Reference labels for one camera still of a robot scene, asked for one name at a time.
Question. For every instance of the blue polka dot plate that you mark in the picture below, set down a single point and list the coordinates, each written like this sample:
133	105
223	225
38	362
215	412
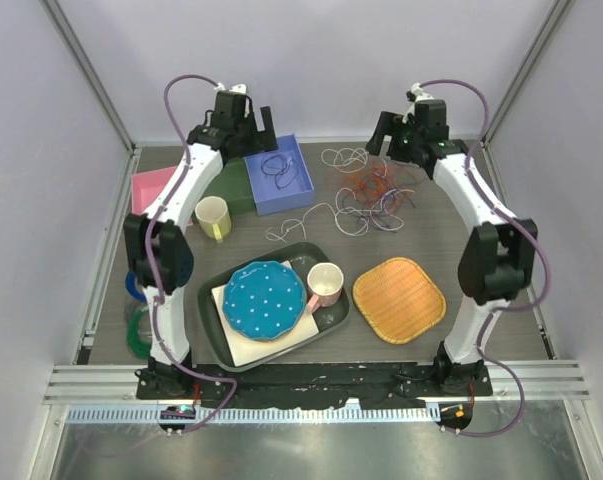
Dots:
264	300

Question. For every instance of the pink plastic box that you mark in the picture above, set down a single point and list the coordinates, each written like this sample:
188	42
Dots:
148	186

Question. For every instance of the green plastic box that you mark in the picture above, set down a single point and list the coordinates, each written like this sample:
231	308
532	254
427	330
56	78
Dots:
234	187

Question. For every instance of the orange woven basket tray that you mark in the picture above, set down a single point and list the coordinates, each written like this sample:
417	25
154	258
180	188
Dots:
398	300

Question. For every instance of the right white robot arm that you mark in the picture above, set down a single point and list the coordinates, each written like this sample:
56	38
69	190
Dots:
498	258

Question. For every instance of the white paper napkin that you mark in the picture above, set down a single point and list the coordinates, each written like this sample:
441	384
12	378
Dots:
262	311

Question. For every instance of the yellow mug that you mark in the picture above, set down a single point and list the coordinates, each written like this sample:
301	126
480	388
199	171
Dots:
212	215

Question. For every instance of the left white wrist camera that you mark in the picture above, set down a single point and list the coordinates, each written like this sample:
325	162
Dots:
241	89

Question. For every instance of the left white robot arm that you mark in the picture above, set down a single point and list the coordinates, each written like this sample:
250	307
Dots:
157	250

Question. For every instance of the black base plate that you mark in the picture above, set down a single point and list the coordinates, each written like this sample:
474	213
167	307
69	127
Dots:
312	386

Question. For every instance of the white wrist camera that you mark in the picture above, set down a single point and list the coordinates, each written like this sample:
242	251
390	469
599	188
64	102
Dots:
415	95
241	89

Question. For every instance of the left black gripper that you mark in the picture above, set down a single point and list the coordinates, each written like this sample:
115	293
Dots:
264	141

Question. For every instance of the slotted cable duct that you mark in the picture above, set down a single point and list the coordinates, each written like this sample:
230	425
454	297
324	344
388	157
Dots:
173	415

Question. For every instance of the blue plastic box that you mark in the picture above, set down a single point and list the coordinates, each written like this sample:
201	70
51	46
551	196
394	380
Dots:
280	179

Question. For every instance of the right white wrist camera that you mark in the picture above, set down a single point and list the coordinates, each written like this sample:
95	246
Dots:
415	95

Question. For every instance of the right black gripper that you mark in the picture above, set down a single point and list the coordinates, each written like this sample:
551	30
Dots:
387	124

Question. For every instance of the pink mug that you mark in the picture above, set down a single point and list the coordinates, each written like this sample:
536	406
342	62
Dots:
325	283

